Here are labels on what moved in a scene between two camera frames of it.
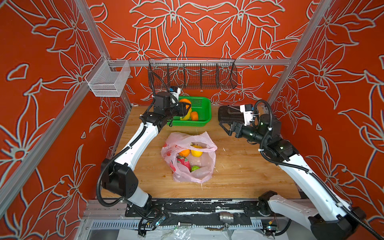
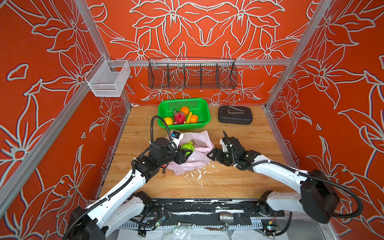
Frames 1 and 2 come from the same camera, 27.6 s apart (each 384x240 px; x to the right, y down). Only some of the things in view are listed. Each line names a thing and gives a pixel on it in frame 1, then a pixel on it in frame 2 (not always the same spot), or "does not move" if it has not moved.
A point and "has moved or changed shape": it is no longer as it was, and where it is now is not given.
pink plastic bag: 190,157 has moved or changed shape
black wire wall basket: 192,73 does not move
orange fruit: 185,100 has moved or changed shape
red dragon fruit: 184,161 -> 179,118
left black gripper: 182,109 -> 181,157
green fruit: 195,168 -> 189,145
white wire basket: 107,78 does not move
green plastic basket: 202,106 does not move
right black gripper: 235,128 -> 218,158
